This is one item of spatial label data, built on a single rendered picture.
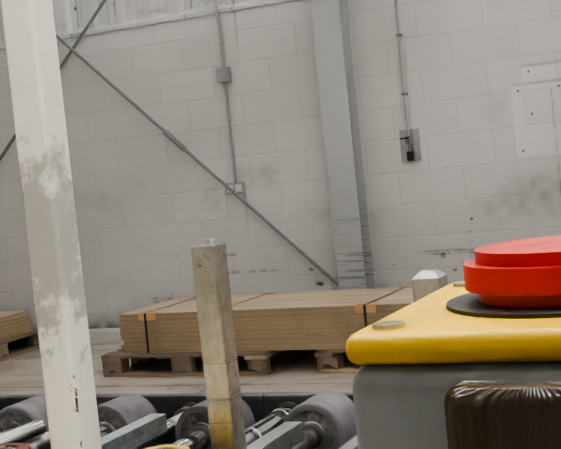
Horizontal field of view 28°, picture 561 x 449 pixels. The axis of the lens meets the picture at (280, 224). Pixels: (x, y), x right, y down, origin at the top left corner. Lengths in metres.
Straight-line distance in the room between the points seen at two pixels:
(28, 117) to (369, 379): 1.26
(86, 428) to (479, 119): 6.27
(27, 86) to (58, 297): 0.27
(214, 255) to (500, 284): 1.26
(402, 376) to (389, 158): 7.56
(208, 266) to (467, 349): 1.28
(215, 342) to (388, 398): 1.29
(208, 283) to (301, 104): 6.54
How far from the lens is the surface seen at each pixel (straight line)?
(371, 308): 6.49
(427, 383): 0.20
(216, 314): 1.48
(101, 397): 2.24
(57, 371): 1.47
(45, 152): 1.44
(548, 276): 0.21
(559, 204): 7.49
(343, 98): 7.66
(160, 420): 1.91
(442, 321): 0.21
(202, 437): 1.94
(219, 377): 1.49
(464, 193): 7.62
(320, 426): 1.88
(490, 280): 0.21
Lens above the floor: 1.25
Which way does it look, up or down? 3 degrees down
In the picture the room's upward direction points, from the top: 6 degrees counter-clockwise
